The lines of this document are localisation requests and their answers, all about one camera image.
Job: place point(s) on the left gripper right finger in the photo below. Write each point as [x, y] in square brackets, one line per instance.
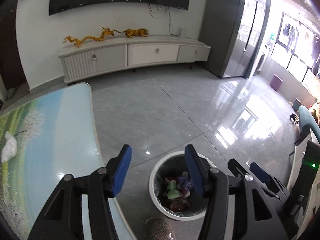
[255, 215]

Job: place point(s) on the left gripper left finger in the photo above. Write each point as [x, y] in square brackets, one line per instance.
[61, 216]

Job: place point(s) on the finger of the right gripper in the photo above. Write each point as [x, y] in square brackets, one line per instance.
[263, 176]
[236, 169]

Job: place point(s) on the purple plastic bag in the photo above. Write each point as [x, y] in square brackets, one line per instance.
[184, 182]

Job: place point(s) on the clear white plastic bag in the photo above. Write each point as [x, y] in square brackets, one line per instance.
[10, 148]

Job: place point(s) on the red biscuit snack bag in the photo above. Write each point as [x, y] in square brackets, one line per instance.
[179, 204]

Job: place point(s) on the light green plastic bag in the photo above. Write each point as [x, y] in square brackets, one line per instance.
[173, 190]

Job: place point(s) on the white round trash bin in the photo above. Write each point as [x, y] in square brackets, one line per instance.
[169, 168]

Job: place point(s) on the purple stool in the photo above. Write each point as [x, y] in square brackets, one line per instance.
[276, 82]

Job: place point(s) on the white washing machine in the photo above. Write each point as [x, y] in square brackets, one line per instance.
[266, 49]

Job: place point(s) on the grey slippers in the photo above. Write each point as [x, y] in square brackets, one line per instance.
[10, 93]

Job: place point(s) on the dark brown entrance door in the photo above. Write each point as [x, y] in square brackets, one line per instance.
[12, 73]

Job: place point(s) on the grey tall cabinet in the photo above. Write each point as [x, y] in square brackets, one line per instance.
[232, 28]

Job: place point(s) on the white TV cabinet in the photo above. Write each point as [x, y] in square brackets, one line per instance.
[122, 53]

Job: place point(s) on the golden tiger figurine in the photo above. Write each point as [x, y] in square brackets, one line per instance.
[130, 33]

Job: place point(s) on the golden dragon figurine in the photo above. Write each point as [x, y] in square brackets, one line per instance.
[105, 32]

